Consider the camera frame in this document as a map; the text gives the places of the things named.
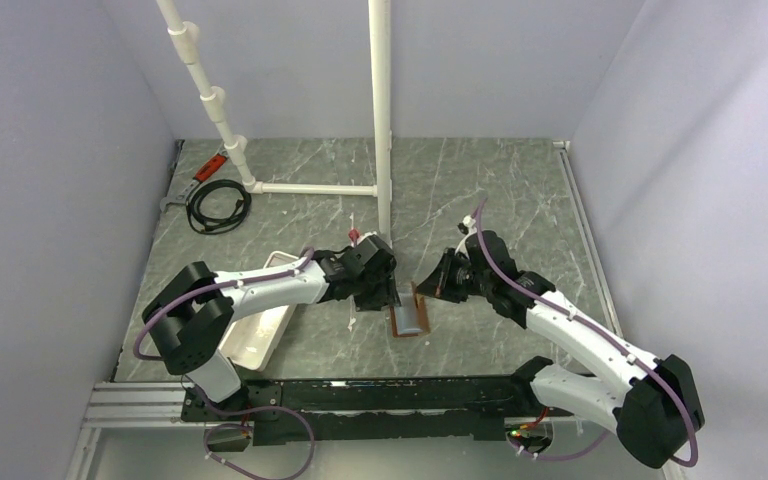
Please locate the white PVC pipe frame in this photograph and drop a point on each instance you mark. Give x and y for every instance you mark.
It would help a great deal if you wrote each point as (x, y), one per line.
(291, 69)

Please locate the white plastic tray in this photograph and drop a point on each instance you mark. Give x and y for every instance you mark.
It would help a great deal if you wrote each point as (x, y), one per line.
(250, 340)

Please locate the red handled pliers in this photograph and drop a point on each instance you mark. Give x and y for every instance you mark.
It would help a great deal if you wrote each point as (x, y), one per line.
(210, 167)

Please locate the light blue credit card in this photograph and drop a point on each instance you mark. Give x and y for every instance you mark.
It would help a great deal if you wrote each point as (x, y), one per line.
(406, 320)

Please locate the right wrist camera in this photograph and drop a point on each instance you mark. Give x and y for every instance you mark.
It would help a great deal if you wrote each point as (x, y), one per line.
(473, 247)

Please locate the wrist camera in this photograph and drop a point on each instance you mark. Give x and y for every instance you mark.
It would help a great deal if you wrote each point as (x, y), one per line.
(356, 237)
(473, 247)

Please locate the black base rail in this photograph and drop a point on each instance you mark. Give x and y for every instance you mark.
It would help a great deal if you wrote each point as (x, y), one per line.
(481, 408)

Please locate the brown leather card holder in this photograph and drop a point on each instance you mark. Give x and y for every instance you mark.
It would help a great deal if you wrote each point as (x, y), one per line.
(411, 295)

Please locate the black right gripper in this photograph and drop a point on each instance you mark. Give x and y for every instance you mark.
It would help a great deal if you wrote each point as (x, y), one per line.
(438, 284)

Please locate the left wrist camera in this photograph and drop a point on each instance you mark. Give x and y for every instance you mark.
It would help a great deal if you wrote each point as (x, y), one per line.
(356, 237)

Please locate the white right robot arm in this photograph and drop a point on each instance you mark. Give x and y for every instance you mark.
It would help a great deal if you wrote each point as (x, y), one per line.
(651, 404)

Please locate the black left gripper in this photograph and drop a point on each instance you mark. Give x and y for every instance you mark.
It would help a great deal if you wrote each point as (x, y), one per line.
(387, 294)

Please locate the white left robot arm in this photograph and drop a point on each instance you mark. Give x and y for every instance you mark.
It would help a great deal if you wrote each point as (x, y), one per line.
(184, 325)

